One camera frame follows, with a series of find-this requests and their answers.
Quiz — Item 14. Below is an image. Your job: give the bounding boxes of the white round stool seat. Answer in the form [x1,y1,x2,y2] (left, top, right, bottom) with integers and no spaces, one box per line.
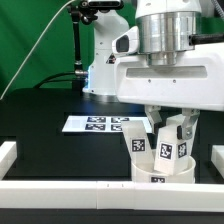
[131,157,196,184]

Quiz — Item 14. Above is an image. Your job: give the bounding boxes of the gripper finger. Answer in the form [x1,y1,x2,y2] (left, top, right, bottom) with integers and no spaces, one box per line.
[177,108,200,140]
[145,105,162,134]

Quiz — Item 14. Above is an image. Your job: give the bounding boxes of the white front barrier wall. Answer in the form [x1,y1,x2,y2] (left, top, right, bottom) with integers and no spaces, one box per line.
[0,181,224,212]

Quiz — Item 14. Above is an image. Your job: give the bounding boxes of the white barrier wall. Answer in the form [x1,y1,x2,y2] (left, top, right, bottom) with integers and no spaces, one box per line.
[211,145,224,178]
[0,141,17,181]
[0,181,224,212]

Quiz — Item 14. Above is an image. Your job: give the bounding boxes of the white left barrier wall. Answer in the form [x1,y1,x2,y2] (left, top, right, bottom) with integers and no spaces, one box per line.
[0,141,17,181]

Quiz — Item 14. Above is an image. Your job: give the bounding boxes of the white right barrier wall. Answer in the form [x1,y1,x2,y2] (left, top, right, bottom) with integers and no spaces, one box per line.
[211,145,224,178]

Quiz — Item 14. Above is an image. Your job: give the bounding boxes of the black camera on mount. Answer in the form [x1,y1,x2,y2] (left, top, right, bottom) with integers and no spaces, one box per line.
[79,0,124,10]

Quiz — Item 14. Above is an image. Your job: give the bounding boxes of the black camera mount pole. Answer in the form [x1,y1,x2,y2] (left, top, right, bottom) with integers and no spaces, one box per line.
[67,3,86,94]

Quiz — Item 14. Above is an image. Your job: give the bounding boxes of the paper sheet with markers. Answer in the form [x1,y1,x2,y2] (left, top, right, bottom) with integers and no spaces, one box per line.
[62,116,152,133]

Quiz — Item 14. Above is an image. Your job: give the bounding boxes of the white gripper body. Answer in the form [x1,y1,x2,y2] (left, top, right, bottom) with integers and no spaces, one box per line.
[115,51,224,111]

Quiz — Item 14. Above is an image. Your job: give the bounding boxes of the white cable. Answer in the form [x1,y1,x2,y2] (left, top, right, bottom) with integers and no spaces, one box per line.
[0,0,78,101]

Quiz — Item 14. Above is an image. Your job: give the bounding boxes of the black cables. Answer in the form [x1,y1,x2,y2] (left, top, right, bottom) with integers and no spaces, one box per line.
[32,71,83,90]

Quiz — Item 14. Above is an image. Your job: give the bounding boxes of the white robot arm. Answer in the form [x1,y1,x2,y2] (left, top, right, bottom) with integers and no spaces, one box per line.
[112,0,224,139]

